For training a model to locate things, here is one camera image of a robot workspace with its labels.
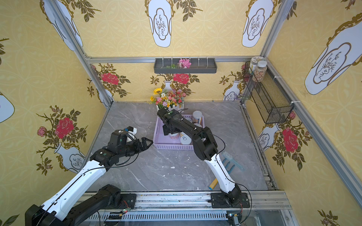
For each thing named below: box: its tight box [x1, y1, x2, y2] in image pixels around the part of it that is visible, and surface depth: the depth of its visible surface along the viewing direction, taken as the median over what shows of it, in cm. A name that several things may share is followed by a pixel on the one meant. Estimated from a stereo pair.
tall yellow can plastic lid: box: [192, 110, 203, 120], surface depth 97 cm
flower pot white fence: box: [149, 87, 187, 113], surface depth 103 cm
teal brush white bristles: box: [221, 150, 246, 171], surface depth 88 cm
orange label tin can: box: [180, 131, 192, 146], surface depth 94 cm
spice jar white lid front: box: [252, 60, 268, 82], surface depth 82 cm
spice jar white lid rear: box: [249, 56, 266, 75], surface depth 87 cm
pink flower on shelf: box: [177, 58, 192, 69], surface depth 90 cm
